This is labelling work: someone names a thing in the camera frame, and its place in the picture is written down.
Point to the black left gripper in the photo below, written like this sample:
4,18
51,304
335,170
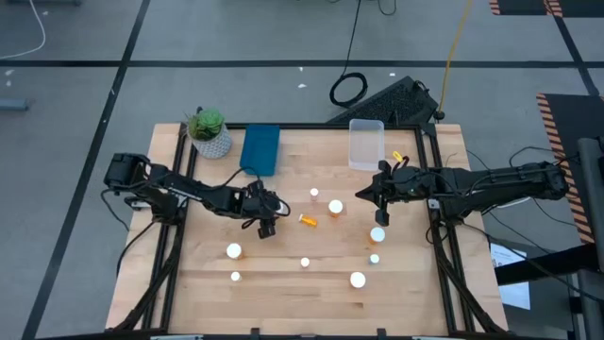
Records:
259,203

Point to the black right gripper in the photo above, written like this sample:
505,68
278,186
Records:
403,185

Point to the small pink pill bottle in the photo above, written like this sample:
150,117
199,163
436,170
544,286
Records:
305,262
314,192

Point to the large orange pill bottle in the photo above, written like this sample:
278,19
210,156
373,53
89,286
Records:
234,250
377,234
357,279
335,207

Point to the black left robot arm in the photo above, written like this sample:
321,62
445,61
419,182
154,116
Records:
198,191

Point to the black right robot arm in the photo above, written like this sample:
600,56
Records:
495,186

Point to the clear plastic bin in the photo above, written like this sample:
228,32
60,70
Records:
366,144

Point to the blue plastic bin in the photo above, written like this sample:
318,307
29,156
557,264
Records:
259,148

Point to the black monitor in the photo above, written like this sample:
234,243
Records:
391,101

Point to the succulent in white patterned pot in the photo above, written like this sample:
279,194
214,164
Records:
210,134

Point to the white paper sheet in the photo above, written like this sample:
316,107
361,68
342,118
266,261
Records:
516,295

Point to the black metal beam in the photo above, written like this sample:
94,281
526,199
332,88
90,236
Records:
542,266

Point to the black hazard-striped floor mat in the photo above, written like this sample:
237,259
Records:
528,5
573,123

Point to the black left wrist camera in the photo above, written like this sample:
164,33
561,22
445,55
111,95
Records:
266,231

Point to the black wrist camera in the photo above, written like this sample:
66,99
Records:
382,218
266,231

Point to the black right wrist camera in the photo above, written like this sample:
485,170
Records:
382,218

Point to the black metal table frame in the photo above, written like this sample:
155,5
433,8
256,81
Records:
311,126

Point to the silver aluminium bracket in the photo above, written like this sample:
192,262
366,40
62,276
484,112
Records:
177,337
439,338

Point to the grey metal post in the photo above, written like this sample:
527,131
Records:
590,212

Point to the grey floor bracket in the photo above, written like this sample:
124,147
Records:
14,104

